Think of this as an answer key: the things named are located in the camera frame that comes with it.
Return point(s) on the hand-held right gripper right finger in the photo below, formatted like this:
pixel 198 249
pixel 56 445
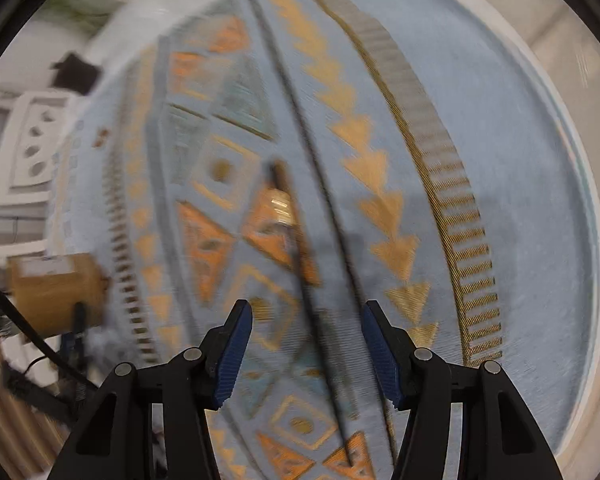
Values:
pixel 380 355

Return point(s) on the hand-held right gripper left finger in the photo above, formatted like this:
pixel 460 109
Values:
pixel 232 355

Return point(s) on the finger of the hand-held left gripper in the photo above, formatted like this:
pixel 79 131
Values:
pixel 75 330

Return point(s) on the black chopstick with gold band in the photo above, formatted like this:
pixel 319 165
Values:
pixel 300 270

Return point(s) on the white dining chair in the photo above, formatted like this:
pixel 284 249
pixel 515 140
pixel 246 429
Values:
pixel 35 145

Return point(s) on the blue patterned table mat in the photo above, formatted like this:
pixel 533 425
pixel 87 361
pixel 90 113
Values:
pixel 430 110

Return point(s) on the dark brown clay pot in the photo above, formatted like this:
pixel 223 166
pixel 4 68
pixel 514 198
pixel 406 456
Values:
pixel 77 72

